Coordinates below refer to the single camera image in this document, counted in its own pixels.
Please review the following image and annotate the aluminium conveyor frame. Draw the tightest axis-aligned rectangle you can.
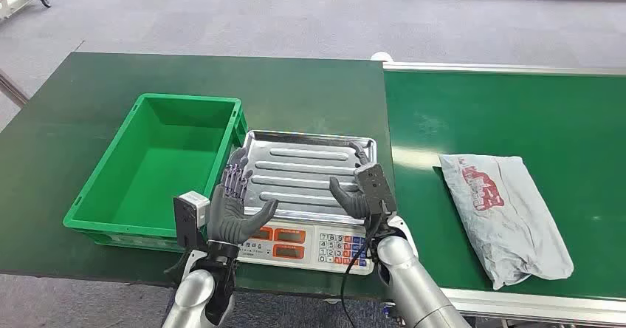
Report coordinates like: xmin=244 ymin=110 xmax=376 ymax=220
xmin=382 ymin=61 xmax=626 ymax=328

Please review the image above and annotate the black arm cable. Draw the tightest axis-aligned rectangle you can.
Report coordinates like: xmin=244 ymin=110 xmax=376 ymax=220
xmin=163 ymin=247 xmax=193 ymax=276
xmin=340 ymin=213 xmax=383 ymax=328

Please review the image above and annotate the green plastic crate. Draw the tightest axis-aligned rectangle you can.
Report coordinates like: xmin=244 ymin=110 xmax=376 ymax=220
xmin=62 ymin=93 xmax=249 ymax=254

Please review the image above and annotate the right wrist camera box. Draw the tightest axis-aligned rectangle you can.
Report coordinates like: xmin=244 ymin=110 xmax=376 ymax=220
xmin=354 ymin=163 xmax=398 ymax=217

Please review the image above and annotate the white electronic scale steel tray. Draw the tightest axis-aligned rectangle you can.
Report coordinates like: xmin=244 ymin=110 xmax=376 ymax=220
xmin=236 ymin=129 xmax=378 ymax=276

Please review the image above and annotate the white wheeled cart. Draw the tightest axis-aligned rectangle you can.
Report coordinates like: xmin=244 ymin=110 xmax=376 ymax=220
xmin=0 ymin=0 xmax=52 ymax=21

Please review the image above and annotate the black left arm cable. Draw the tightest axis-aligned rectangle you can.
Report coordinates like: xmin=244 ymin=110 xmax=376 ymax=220
xmin=163 ymin=247 xmax=193 ymax=276

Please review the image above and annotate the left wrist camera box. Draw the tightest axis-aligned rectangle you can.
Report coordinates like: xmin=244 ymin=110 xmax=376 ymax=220
xmin=173 ymin=191 xmax=211 ymax=250

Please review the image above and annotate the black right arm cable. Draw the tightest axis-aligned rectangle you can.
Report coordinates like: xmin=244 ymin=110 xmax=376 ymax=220
xmin=340 ymin=213 xmax=383 ymax=328

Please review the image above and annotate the green conveyor belt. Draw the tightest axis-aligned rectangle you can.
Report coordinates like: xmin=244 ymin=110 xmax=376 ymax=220
xmin=383 ymin=70 xmax=626 ymax=301

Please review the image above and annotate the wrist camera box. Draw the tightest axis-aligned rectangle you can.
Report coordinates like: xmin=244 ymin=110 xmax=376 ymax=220
xmin=354 ymin=163 xmax=398 ymax=217
xmin=173 ymin=191 xmax=211 ymax=250

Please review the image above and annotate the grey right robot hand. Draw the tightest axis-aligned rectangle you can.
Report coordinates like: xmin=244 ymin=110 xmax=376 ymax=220
xmin=329 ymin=142 xmax=371 ymax=220

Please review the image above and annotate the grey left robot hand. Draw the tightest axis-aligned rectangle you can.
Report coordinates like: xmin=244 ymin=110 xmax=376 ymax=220
xmin=207 ymin=147 xmax=280 ymax=246

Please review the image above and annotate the grey poly mailer red print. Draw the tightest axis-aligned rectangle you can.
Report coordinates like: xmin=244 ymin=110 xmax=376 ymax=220
xmin=438 ymin=154 xmax=575 ymax=291

